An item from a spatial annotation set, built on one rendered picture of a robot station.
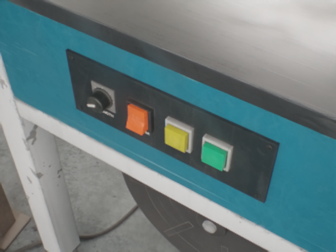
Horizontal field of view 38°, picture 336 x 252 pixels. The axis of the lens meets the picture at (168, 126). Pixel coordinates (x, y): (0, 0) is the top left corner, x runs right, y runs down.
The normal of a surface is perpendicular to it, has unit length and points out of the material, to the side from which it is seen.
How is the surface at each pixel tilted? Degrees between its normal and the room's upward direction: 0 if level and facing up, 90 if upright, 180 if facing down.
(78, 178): 0
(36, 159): 90
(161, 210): 90
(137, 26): 0
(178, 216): 90
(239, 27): 0
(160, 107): 90
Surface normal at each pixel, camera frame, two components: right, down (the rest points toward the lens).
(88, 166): 0.00, -0.70
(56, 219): 0.84, 0.40
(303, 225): -0.55, 0.60
